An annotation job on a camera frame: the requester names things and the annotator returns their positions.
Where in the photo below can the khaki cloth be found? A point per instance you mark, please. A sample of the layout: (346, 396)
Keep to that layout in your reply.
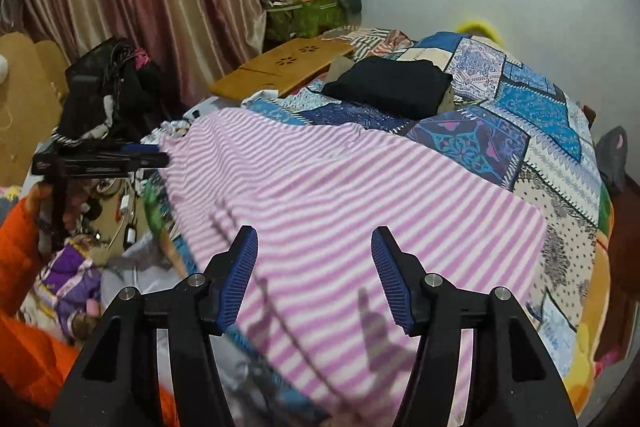
(340, 67)

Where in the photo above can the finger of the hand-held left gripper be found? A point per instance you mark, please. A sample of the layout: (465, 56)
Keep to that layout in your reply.
(145, 155)

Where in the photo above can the yellow hoop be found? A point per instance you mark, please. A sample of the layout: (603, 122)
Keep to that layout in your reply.
(472, 27)

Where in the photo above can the wooden lap desk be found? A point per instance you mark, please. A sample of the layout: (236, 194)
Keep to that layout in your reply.
(280, 62)

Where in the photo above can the orange patterned blanket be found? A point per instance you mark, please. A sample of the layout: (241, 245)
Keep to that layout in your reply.
(380, 39)

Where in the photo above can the white cloth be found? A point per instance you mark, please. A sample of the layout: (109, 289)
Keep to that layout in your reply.
(135, 267)

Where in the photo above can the black folded clothing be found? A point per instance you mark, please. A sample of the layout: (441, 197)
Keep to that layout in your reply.
(390, 82)

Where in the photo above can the blue patchwork blanket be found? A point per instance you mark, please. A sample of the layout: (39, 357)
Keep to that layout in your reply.
(525, 107)

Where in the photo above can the pink striped pants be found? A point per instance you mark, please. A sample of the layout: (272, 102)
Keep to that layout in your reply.
(325, 187)

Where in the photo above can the person's left forearm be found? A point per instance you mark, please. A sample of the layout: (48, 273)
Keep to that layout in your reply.
(25, 252)

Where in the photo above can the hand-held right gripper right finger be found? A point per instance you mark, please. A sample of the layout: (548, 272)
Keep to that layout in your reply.
(390, 277)

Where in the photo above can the purple patterned cloth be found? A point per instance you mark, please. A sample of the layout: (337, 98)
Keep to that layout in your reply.
(70, 267)

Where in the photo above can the cardboard sheet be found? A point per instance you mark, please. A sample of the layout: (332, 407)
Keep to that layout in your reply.
(30, 97)

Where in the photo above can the brown wooden door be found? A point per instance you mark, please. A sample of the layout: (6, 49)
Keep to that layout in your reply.
(625, 257)

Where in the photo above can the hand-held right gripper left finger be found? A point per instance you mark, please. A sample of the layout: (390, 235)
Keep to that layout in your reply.
(240, 272)

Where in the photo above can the black bag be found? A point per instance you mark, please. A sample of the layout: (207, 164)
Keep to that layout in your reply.
(115, 92)

